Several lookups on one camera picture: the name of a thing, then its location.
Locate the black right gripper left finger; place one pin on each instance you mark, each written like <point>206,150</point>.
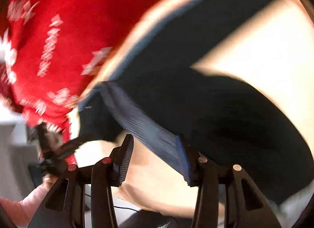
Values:
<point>64,204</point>

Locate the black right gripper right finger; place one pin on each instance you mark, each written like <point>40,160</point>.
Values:
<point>244,204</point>

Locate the person's left hand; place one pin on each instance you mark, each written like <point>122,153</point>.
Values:
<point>49,180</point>

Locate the red sofa cover with characters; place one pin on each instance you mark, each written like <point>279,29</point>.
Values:
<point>52,49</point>

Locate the peach seat cloth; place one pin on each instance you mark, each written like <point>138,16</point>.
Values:
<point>273,52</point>

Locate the black pants with grey trim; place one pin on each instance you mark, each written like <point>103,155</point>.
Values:
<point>155,94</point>

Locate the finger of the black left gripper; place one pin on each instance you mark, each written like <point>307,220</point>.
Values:
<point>63,154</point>

